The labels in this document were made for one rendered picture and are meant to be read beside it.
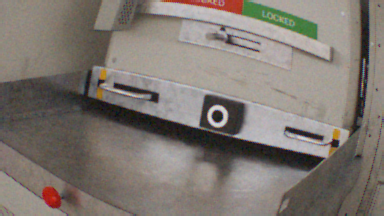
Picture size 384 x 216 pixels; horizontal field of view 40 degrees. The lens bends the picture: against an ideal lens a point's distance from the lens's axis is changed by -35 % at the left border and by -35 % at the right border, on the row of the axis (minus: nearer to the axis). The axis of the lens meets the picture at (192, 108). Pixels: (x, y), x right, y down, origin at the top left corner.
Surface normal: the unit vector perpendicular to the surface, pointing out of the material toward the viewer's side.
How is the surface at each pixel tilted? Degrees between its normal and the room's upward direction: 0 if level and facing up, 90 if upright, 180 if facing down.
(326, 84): 90
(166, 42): 90
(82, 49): 90
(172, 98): 90
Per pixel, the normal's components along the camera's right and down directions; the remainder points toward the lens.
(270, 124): -0.42, 0.07
